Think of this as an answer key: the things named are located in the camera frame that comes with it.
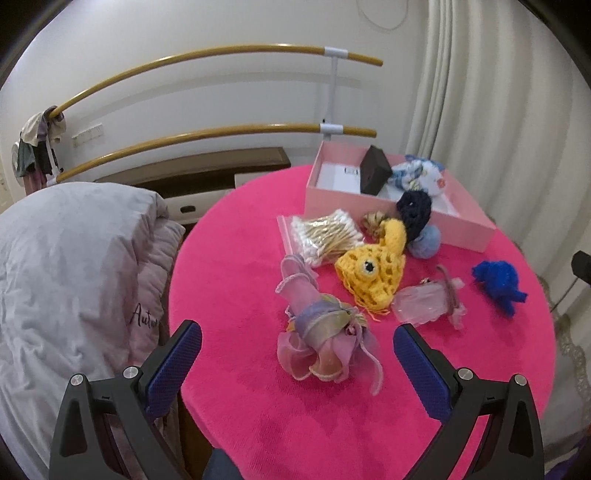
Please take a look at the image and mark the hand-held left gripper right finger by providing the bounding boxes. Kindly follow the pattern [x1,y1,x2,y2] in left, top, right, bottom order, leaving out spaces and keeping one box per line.
[393,323,546,480]

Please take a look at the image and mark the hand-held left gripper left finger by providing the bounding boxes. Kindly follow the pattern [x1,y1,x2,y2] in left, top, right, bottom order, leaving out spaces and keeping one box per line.
[48,320,203,480]

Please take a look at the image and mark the royal blue crocheted scrunchie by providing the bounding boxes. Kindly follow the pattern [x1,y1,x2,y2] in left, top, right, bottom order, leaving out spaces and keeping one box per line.
[471,260,528,318]

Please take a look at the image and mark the pink organza scrunchie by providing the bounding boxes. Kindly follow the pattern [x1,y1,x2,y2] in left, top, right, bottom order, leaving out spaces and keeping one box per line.
[276,254,384,395]

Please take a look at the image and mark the yellow crocheted hat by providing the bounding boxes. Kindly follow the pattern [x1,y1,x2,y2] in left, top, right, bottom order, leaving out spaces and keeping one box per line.
[335,218,407,319]

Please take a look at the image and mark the light blue fluffy scrunchie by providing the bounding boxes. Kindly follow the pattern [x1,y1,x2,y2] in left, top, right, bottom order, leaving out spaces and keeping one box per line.
[406,224,441,259]

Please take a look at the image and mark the gold satin scrunchie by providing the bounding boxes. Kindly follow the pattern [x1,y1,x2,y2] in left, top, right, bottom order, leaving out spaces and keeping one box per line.
[361,210,393,236]

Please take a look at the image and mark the navy crocheted scrunchie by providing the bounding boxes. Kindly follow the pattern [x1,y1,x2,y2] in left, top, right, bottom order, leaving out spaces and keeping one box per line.
[396,190,432,241]

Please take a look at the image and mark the bag of cotton swabs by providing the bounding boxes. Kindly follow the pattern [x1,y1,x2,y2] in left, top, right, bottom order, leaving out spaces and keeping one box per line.
[277,209,365,268]

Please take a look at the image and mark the pink cardboard box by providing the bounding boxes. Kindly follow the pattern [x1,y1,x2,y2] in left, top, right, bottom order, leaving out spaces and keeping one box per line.
[305,141,497,253]

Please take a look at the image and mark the pink tablecloth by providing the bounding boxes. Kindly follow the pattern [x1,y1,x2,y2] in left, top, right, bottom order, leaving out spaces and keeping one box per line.
[168,164,557,480]

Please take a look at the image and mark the white drawer cabinet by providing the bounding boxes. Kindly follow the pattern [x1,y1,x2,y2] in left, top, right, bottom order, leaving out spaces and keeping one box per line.
[159,173,259,227]

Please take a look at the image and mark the white blue floral cloth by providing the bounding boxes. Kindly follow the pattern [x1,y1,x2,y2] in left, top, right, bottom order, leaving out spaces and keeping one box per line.
[388,154,446,195]

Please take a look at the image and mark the cream curtain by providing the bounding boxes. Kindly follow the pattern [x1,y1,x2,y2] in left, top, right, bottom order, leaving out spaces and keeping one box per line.
[406,0,591,296]

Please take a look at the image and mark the small black box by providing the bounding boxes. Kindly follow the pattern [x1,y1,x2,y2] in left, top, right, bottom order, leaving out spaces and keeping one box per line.
[359,145,393,197]

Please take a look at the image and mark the clothes hanging on barre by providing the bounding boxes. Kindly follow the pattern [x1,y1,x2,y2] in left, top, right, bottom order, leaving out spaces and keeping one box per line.
[11,106,68,192]

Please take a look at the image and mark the white wall socket strip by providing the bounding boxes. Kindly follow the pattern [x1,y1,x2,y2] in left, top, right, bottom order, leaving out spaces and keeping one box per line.
[72,124,103,147]

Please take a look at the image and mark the short wooden barre rail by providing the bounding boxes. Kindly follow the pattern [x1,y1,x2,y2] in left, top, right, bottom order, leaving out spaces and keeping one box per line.
[55,122,377,183]

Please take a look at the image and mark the white barre post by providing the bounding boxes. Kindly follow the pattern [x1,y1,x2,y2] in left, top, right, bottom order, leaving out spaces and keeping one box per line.
[320,46,347,141]

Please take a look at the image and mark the thin wall cable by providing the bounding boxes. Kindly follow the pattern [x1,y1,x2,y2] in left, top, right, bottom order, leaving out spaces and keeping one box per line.
[358,0,409,29]

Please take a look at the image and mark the long wooden barre rail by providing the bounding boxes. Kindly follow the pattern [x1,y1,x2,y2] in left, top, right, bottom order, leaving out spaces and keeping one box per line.
[48,44,384,118]

